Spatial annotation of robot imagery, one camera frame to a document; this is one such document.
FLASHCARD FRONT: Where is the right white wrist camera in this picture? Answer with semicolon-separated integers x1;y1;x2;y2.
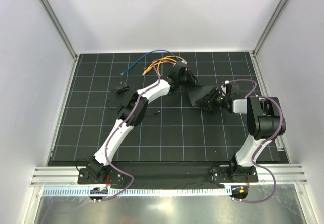
220;80;232;96

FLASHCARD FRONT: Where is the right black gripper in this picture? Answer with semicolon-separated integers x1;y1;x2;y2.
196;87;229;113

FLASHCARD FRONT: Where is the aluminium frame rail front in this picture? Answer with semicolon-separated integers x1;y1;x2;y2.
30;164;307;186

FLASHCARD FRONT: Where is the thin black power cable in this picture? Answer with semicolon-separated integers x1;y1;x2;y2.
106;92;160;116

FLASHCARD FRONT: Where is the black network switch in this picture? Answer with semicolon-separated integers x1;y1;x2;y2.
188;85;215;107

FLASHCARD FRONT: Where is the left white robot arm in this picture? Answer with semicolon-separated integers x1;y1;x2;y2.
86;60;198;184

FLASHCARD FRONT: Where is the aluminium corner post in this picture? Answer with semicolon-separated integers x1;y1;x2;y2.
39;0;78;60
252;0;289;57

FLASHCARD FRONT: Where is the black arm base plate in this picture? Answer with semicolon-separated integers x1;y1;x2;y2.
77;161;259;189

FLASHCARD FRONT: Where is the right aluminium corner post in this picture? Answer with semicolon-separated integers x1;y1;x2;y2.
252;0;289;57

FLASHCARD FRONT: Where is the left aluminium corner post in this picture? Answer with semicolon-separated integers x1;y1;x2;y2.
39;0;78;60

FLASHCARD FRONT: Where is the blue ethernet cable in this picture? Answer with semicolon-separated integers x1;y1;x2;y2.
121;49;178;75

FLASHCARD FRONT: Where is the black power adapter plug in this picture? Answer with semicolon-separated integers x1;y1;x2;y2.
111;81;130;95

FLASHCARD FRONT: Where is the yellow ethernet cable long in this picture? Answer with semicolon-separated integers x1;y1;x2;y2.
142;55;187;76

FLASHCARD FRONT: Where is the yellow ethernet cable short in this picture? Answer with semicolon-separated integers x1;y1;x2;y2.
150;56;177;77

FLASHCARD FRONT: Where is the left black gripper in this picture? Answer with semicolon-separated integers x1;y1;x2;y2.
178;70;204;92

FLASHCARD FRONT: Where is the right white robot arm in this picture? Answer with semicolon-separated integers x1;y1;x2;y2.
188;81;286;182

